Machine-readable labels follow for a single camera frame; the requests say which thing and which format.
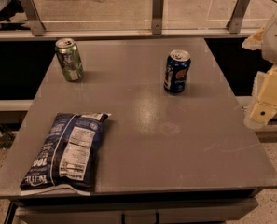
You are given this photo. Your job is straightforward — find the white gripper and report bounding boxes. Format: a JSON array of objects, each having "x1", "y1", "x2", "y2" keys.
[{"x1": 242, "y1": 10, "x2": 277, "y2": 129}]

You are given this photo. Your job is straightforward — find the blue pepsi can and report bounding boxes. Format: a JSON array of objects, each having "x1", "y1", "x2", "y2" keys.
[{"x1": 164, "y1": 49, "x2": 191, "y2": 93}]

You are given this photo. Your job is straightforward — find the green soda can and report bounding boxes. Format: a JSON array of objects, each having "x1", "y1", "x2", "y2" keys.
[{"x1": 55, "y1": 38, "x2": 83, "y2": 82}]

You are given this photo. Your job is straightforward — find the blue chip bag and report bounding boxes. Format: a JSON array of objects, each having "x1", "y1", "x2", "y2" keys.
[{"x1": 20, "y1": 113, "x2": 109, "y2": 196}]

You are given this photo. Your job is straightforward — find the cabinet drawer front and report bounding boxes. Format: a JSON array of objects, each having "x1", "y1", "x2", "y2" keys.
[{"x1": 16, "y1": 198, "x2": 257, "y2": 224}]

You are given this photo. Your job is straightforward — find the right metal bracket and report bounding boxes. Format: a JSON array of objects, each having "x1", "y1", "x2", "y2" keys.
[{"x1": 227, "y1": 0, "x2": 251, "y2": 34}]

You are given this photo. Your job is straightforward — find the metal bracket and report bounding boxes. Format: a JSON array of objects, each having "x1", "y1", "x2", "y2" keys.
[
  {"x1": 151, "y1": 0, "x2": 164, "y2": 35},
  {"x1": 227, "y1": 0, "x2": 251, "y2": 34},
  {"x1": 20, "y1": 0, "x2": 46, "y2": 36}
]

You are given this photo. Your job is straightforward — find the middle metal bracket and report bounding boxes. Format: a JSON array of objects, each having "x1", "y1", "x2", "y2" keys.
[{"x1": 151, "y1": 0, "x2": 164, "y2": 35}]

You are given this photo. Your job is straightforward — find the left metal bracket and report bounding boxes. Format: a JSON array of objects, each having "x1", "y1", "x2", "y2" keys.
[{"x1": 20, "y1": 0, "x2": 46, "y2": 36}]

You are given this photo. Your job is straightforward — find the metal rail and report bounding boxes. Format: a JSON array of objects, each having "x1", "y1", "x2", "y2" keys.
[{"x1": 0, "y1": 28, "x2": 257, "y2": 41}]

